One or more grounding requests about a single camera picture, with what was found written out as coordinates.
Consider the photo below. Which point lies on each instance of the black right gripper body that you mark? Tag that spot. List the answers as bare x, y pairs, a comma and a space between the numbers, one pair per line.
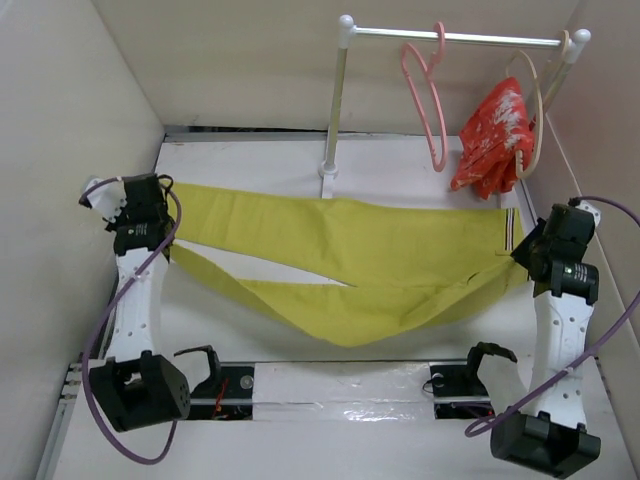
534, 242

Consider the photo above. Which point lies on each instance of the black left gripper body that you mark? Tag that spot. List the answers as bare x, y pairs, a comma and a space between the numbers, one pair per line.
121, 221

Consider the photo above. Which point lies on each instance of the yellow trousers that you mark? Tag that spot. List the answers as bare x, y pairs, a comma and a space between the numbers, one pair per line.
385, 270

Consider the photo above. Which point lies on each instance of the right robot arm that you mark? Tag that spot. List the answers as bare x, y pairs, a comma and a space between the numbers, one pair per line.
542, 425

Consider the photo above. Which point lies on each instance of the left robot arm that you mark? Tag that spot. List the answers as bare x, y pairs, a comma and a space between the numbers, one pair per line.
141, 382

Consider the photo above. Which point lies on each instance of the beige wooden hanger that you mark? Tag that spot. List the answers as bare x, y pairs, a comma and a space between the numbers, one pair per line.
523, 171

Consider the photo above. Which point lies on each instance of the red patterned garment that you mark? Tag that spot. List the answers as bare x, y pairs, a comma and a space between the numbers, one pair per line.
495, 137

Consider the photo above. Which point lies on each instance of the white clothes rack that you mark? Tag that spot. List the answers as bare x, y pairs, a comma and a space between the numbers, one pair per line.
569, 47

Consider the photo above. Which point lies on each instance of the silver tape strip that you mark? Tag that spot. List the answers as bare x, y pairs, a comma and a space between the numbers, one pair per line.
342, 391

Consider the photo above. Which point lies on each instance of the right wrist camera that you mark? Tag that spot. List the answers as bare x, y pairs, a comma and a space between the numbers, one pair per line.
587, 207

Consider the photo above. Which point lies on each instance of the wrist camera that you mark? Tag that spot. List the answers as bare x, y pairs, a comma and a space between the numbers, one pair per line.
587, 207
105, 196

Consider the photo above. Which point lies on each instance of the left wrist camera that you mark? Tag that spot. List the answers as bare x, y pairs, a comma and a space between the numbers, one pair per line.
105, 196

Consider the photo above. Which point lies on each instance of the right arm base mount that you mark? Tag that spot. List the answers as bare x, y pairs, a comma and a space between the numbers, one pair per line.
455, 394

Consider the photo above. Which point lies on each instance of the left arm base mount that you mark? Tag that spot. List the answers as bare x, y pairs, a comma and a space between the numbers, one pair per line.
231, 399

